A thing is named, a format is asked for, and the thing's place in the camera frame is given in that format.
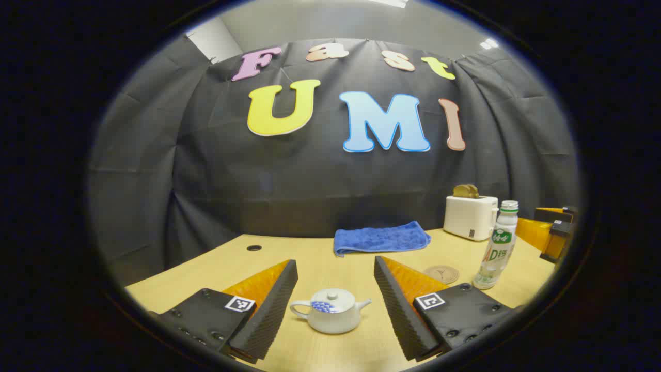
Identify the brown bread slice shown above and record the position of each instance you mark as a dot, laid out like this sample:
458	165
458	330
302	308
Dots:
475	192
462	191

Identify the ceiling light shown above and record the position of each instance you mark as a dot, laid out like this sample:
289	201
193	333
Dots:
488	44
392	2

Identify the white ceramic teacup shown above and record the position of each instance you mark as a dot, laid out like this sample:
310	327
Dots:
333	320

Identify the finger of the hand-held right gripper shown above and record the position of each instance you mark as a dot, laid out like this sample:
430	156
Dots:
557	212
532	232

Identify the white plastic water bottle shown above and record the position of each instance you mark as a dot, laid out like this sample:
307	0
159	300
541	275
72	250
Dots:
498	243

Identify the round brown coaster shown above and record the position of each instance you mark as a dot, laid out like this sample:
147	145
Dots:
441	274

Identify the black backdrop cloth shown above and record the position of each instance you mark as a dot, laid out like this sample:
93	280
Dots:
310	181

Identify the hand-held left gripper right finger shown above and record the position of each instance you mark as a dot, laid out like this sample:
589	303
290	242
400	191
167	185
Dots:
400	315

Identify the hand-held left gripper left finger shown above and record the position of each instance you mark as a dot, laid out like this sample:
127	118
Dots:
268	315

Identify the blue towel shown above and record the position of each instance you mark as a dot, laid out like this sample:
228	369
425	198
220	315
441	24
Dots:
379	238

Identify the white toaster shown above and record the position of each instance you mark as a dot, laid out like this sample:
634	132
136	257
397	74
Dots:
467	217

